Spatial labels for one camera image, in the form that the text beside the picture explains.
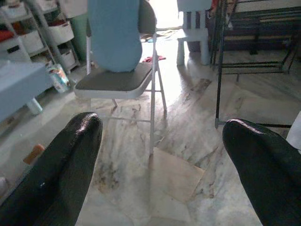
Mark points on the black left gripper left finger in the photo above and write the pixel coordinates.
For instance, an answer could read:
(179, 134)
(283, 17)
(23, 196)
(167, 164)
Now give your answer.
(58, 169)

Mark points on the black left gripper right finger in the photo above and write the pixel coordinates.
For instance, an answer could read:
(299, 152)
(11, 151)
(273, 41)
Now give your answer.
(265, 169)

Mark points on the white shirt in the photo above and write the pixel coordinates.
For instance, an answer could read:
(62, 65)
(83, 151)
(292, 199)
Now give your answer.
(296, 131)

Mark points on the black metal drying rack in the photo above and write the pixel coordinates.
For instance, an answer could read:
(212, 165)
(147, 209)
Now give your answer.
(218, 94)

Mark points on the printed wipes pack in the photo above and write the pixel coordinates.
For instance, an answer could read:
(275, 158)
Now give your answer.
(58, 77)

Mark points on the light blue kid table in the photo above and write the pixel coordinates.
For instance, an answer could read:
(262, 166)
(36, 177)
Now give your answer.
(18, 82)

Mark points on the grey folding chair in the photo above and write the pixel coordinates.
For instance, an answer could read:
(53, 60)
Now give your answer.
(113, 82)

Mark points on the mint green bin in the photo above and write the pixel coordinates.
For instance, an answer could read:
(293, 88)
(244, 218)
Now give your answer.
(80, 35)

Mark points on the white shelving with bins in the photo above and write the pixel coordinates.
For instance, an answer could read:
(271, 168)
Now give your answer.
(58, 33)

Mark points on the red cushion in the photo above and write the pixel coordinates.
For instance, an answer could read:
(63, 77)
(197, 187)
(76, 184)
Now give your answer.
(5, 35)

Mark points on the light blue cushion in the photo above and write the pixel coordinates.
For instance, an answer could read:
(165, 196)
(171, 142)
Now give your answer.
(113, 35)

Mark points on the red floor cloth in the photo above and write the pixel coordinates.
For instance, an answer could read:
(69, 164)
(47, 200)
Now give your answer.
(152, 58)

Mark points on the white plastic child chair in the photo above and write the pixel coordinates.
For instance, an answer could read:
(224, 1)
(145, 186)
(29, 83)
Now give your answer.
(195, 30)

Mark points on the beige floor cloth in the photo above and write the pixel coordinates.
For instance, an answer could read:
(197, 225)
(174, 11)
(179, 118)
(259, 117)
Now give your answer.
(169, 33)

